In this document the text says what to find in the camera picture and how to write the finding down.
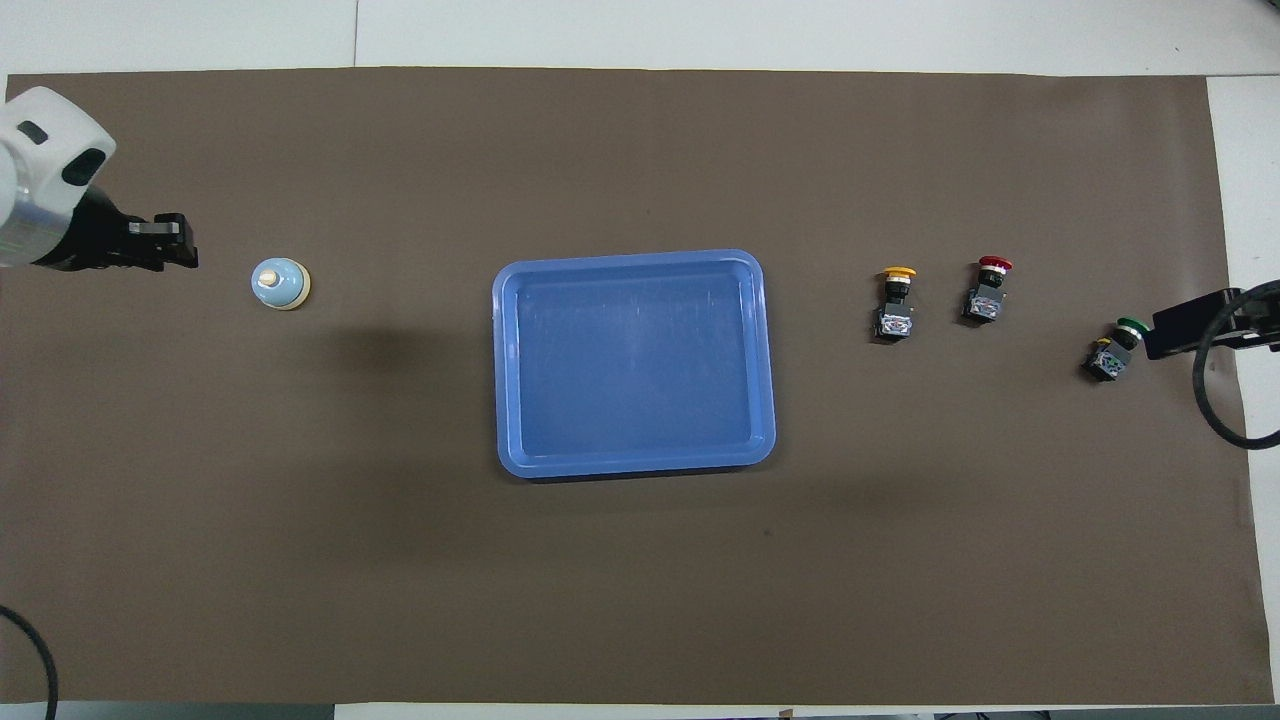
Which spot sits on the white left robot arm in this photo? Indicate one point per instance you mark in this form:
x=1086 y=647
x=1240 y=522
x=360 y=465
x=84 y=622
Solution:
x=40 y=150

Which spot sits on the brown table mat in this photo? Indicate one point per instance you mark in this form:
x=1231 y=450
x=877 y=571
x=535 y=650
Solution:
x=300 y=550

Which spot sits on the green push button switch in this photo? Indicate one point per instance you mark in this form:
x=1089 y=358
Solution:
x=1103 y=362

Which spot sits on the red push button switch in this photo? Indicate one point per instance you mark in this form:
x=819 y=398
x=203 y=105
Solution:
x=985 y=305

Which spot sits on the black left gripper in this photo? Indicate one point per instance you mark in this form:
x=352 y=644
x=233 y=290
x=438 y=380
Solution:
x=100 y=240

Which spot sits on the light blue desk bell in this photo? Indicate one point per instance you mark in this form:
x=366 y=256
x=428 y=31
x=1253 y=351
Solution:
x=279 y=287

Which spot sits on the blue plastic tray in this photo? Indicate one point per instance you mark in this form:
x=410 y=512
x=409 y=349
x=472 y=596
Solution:
x=630 y=370

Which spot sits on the yellow push button switch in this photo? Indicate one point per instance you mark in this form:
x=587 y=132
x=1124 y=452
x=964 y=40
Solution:
x=895 y=322

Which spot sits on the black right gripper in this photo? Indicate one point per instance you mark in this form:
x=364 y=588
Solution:
x=1255 y=320

